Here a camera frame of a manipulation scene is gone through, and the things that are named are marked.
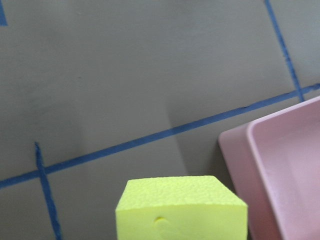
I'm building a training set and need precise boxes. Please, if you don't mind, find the yellow foam block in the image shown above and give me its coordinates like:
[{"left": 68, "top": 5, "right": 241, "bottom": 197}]
[{"left": 115, "top": 175, "right": 248, "bottom": 240}]

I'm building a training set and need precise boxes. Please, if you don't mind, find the pink plastic bin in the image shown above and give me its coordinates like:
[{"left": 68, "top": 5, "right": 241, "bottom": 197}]
[{"left": 218, "top": 97, "right": 320, "bottom": 240}]

